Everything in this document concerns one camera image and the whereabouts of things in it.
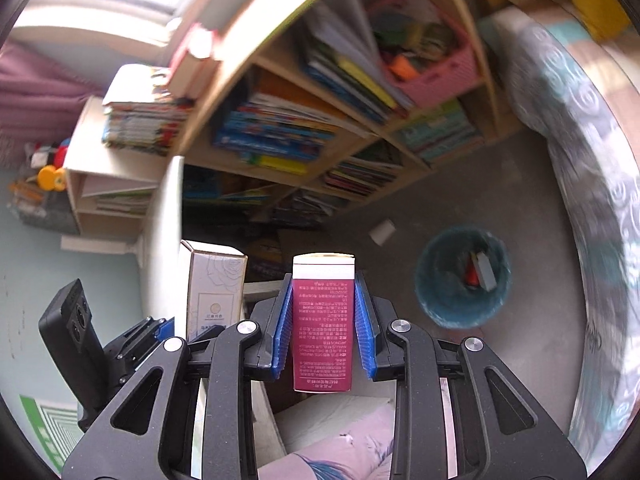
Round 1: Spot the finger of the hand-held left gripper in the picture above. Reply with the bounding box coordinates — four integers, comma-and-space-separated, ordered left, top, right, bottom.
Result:
132, 316, 176, 350

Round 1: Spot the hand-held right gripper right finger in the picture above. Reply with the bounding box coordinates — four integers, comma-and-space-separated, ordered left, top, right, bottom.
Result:
352, 270, 588, 480

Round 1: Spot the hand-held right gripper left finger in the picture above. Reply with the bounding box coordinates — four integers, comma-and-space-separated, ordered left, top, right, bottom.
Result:
61, 272, 296, 480

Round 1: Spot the maroon carton box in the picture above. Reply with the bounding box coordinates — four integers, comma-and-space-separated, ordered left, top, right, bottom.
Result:
291, 254, 357, 393

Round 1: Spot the white rose print box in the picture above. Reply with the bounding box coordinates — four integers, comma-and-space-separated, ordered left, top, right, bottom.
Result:
179, 240, 248, 342

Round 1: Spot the blue trash bin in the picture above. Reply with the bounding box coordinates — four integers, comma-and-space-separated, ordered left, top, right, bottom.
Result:
414, 227, 512, 329

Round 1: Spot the pink blue printed cloth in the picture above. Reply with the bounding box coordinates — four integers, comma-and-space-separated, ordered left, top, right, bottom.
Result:
257, 395, 397, 480

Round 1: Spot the grey toy bin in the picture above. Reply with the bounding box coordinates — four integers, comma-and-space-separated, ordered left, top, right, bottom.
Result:
7, 180, 82, 237

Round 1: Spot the grey box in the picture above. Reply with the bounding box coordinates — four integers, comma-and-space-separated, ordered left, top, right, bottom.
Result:
475, 251, 499, 292

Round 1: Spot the yellow toy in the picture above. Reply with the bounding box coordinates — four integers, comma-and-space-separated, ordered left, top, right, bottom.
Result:
38, 165, 67, 192

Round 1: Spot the row of thin dark books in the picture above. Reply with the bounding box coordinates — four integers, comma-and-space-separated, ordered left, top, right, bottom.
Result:
322, 141, 402, 199

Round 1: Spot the small white shelf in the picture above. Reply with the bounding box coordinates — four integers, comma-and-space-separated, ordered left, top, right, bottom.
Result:
61, 95, 172, 254

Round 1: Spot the stack of blue books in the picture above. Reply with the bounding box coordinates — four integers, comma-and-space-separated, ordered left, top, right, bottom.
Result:
212, 92, 347, 177

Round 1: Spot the stack of colourful picture books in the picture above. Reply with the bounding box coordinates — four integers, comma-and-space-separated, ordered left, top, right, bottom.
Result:
101, 65, 194, 157

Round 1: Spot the row of teal books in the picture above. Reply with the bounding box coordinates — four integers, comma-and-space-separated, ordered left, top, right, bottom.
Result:
395, 102, 484, 166

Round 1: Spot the purple curtain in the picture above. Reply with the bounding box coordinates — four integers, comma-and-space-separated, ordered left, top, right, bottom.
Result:
0, 42, 109, 169

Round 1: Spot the row of leaning books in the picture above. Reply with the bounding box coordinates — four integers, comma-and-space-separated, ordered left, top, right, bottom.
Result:
299, 0, 417, 127

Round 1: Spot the pink plastic basket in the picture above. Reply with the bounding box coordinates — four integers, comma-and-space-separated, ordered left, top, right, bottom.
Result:
367, 0, 487, 109

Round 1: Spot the thick red-edged book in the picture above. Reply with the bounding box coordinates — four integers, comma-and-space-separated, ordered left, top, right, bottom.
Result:
166, 22, 222, 99

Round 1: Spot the grey patterned mattress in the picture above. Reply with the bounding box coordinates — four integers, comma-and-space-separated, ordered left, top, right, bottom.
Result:
500, 10, 640, 472

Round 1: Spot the wooden bookshelf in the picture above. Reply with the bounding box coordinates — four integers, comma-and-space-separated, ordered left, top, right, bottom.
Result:
170, 0, 507, 223

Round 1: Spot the green striped wall poster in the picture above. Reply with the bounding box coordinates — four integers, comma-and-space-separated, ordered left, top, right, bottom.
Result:
19, 394, 82, 477

